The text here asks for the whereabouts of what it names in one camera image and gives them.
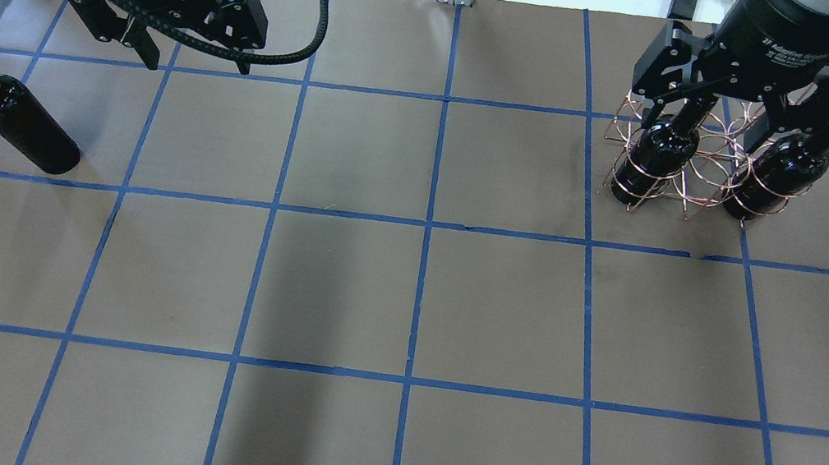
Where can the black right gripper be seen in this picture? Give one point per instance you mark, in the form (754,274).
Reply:
(779,32)

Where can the dark wine bottle moved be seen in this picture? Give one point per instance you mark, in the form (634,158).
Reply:
(29,128)

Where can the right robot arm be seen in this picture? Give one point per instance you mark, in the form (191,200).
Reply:
(775,52)

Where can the dark wine bottle right slot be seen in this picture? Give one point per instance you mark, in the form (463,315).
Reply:
(787,168)

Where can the dark wine bottle slot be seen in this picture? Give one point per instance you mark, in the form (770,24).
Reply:
(787,168)
(660,152)

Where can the dark wine bottle left slot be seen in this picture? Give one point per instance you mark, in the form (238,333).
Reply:
(660,152)

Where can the copper wire wine basket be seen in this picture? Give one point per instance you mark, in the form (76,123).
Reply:
(702,183)

